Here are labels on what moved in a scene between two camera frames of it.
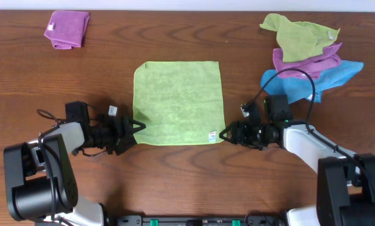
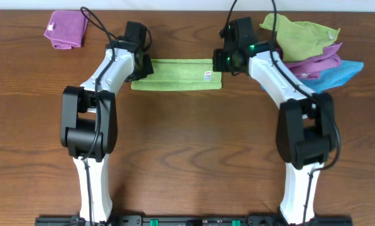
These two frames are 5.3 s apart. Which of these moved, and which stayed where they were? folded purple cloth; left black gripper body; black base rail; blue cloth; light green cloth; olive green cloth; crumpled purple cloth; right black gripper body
Moved: light green cloth; right black gripper body; left black gripper body
Stayed: folded purple cloth; black base rail; olive green cloth; blue cloth; crumpled purple cloth
